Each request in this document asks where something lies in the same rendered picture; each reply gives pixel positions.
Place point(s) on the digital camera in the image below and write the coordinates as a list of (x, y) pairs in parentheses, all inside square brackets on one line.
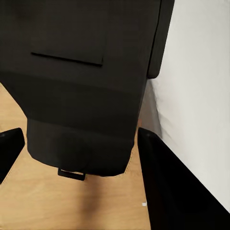
[(78, 69)]

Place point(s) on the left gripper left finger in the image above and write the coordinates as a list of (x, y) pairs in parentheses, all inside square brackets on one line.
[(11, 144)]

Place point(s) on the bed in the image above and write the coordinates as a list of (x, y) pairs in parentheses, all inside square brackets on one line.
[(188, 104)]

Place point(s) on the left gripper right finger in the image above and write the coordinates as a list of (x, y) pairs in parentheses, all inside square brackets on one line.
[(176, 199)]

